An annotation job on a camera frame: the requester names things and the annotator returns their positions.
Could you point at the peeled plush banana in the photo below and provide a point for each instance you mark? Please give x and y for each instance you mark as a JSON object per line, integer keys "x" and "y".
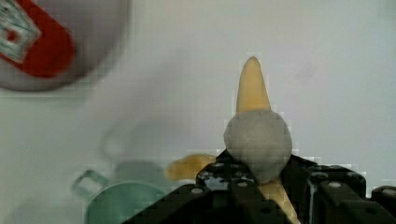
{"x": 260, "y": 138}

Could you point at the teal measuring cup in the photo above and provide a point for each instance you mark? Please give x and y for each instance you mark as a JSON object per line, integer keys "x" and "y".
{"x": 133, "y": 187}

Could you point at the grey round plate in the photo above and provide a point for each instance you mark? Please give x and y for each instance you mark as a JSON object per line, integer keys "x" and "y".
{"x": 96, "y": 27}

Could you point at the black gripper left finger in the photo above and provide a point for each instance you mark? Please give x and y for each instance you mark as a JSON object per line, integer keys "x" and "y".
{"x": 222, "y": 190}

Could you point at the red plush ketchup bottle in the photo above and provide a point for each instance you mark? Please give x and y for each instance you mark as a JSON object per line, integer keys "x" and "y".
{"x": 34, "y": 42}

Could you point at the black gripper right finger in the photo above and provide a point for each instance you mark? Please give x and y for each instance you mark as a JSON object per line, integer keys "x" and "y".
{"x": 333, "y": 194}

